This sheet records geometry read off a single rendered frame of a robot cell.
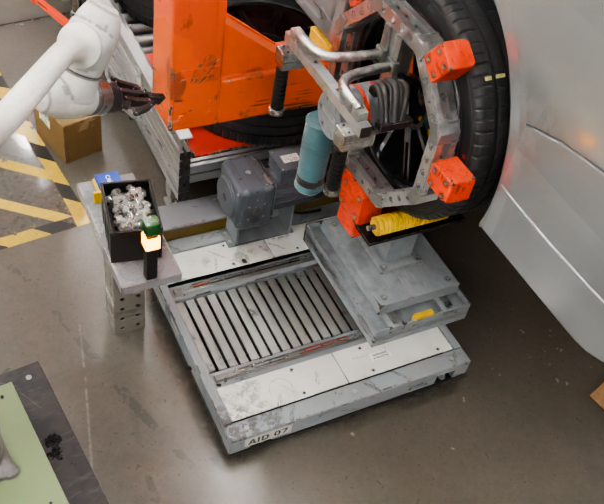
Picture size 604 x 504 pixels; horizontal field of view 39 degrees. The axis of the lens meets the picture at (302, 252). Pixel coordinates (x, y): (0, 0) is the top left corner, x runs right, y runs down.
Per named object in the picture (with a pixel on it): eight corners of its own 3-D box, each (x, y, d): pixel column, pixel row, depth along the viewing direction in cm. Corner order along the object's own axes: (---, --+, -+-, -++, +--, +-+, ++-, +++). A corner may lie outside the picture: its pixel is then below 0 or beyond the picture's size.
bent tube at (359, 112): (425, 109, 205) (436, 73, 197) (356, 122, 197) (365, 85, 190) (390, 68, 215) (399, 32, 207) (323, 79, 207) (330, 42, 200)
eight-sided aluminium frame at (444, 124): (423, 242, 231) (481, 76, 192) (403, 247, 228) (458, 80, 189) (333, 122, 262) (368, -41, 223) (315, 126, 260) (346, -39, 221)
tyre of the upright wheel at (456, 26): (387, 27, 269) (445, 224, 265) (321, 36, 260) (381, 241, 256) (507, -83, 209) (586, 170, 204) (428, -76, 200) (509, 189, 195)
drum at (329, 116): (404, 139, 228) (416, 97, 218) (335, 153, 220) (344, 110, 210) (379, 108, 236) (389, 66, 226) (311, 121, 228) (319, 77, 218)
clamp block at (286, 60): (312, 67, 224) (315, 50, 220) (281, 72, 221) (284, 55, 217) (304, 56, 227) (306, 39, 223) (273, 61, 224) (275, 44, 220)
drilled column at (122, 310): (145, 326, 270) (146, 235, 240) (115, 335, 266) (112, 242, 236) (135, 304, 275) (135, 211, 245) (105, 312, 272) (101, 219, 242)
